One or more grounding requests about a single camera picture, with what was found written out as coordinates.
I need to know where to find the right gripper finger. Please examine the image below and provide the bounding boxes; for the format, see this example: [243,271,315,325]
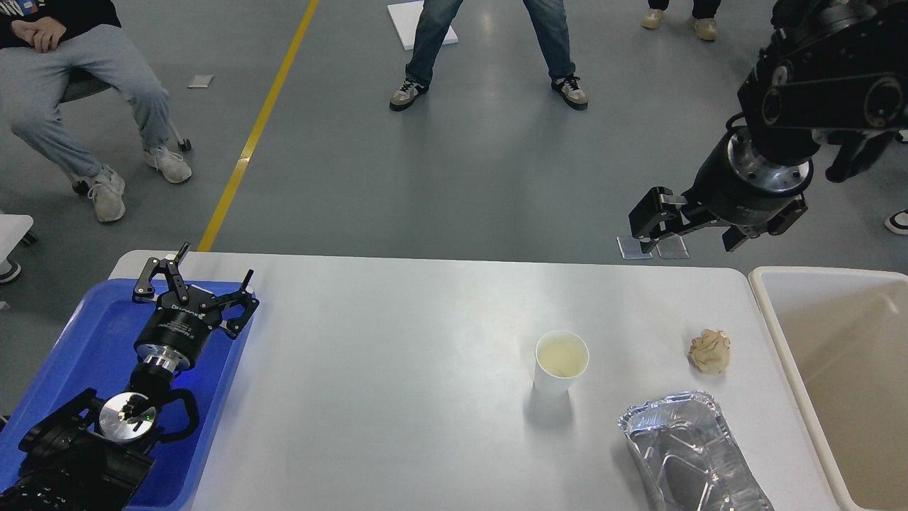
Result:
[629,187,724,253]
[722,195,808,252]

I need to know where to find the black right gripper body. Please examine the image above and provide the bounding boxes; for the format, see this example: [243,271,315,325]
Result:
[685,127,814,226]

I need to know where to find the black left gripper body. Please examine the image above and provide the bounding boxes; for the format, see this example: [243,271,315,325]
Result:
[134,287,233,371]

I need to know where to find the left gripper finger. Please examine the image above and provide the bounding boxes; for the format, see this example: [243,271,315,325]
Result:
[204,269,260,339]
[133,242,192,304]

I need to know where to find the white paper cup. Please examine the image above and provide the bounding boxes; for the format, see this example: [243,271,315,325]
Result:
[533,330,589,397]

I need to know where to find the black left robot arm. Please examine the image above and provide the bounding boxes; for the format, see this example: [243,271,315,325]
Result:
[2,246,259,510]

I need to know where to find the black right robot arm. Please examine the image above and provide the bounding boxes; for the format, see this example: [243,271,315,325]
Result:
[617,1,907,259]

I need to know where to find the right clear floor plate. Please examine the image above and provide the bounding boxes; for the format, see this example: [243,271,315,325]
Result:
[656,236,690,260]

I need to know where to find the clear floor plate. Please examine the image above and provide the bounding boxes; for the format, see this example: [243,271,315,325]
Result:
[616,236,653,260]
[656,236,690,260]

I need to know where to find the left clear floor plate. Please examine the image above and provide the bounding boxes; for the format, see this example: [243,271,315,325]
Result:
[616,236,653,260]

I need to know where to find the crumpled beige paper ball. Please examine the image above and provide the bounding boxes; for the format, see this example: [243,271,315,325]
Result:
[687,329,731,375]

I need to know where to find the beige plastic bin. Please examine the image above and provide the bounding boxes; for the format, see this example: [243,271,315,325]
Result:
[749,266,907,510]

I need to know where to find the white side table corner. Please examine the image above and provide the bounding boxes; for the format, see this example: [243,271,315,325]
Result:
[0,213,33,264]

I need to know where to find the person with beige shoes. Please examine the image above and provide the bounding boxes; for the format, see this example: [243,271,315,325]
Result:
[641,0,721,41]

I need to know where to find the grey office chair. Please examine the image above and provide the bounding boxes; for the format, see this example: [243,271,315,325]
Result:
[59,67,192,195]

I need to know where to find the small paper on floor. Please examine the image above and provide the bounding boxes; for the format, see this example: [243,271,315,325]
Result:
[187,75,214,89]

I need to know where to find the standing person blue jeans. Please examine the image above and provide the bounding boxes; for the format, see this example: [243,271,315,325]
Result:
[389,0,589,112]

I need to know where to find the aluminium foil tray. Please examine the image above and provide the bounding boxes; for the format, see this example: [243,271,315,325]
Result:
[617,390,774,510]

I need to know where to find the seated person grey trousers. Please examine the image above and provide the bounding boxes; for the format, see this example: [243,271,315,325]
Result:
[1,1,192,222]

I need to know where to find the white board on floor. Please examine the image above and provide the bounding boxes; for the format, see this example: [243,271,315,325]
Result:
[387,1,424,50]

